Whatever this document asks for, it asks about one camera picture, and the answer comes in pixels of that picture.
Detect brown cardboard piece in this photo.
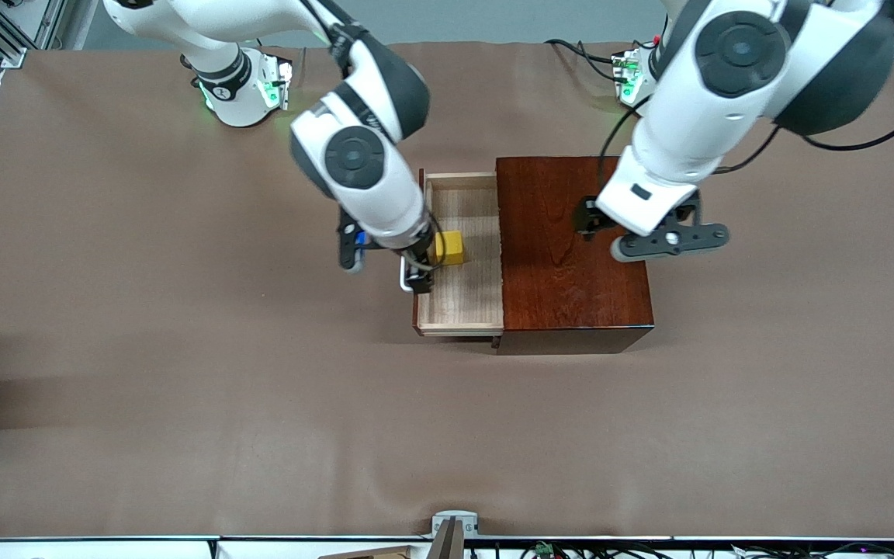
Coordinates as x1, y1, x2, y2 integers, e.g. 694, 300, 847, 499
318, 545, 417, 559

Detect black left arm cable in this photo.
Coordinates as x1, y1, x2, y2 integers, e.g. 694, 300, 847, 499
598, 43, 894, 191

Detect yellow block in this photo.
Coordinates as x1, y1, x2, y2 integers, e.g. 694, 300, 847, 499
435, 231, 466, 267

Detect dark wooden cabinet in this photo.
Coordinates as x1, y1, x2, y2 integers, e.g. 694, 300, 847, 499
494, 155, 656, 356

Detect aluminium frame profile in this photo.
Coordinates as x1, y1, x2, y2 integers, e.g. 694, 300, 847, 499
0, 0, 68, 71

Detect brown table cover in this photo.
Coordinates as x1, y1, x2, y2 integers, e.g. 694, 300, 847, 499
0, 39, 894, 540

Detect black left base cables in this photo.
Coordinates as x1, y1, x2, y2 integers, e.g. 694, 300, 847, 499
544, 37, 634, 82

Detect wooden drawer with white handle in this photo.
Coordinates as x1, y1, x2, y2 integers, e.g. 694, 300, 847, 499
400, 172, 505, 338

